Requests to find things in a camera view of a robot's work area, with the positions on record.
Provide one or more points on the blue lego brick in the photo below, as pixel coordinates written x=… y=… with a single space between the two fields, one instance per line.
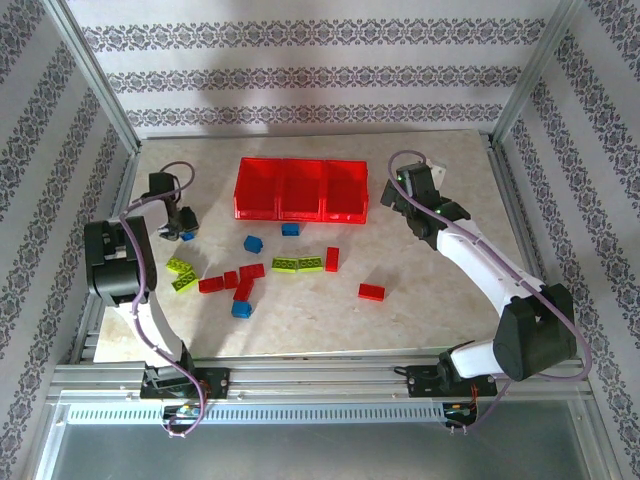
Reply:
x=254 y=243
x=291 y=230
x=188 y=236
x=241 y=309

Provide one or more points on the green lego brick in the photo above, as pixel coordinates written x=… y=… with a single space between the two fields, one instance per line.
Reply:
x=178 y=264
x=310 y=264
x=285 y=264
x=185 y=282

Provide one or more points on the small red lego brick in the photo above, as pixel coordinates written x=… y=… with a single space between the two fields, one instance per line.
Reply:
x=230 y=280

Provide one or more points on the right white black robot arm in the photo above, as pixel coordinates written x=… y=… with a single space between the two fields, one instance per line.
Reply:
x=480 y=270

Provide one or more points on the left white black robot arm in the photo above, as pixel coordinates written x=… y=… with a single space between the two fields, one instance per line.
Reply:
x=165 y=340

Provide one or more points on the grey metal sheet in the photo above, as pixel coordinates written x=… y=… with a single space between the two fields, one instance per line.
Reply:
x=320 y=455

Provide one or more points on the aluminium side rail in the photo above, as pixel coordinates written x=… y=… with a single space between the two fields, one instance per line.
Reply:
x=122 y=190
x=515 y=200

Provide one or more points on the aluminium frame post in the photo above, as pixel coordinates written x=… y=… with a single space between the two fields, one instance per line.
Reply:
x=537 y=75
x=95 y=80

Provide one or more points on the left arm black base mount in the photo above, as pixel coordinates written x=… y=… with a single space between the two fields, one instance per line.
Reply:
x=217 y=382

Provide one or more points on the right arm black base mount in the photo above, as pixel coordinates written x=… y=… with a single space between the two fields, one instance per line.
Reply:
x=420 y=381

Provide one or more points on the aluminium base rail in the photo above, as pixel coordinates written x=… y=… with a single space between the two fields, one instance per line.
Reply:
x=320 y=375

